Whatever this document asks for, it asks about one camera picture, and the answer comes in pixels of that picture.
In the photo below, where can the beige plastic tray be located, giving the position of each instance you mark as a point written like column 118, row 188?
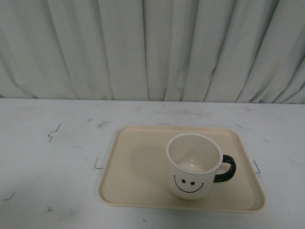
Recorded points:
column 134, row 175

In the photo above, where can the white pleated curtain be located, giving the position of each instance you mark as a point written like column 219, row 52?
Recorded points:
column 243, row 51

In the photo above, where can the white smiley mug black handle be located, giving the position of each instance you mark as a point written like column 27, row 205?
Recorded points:
column 194, row 163

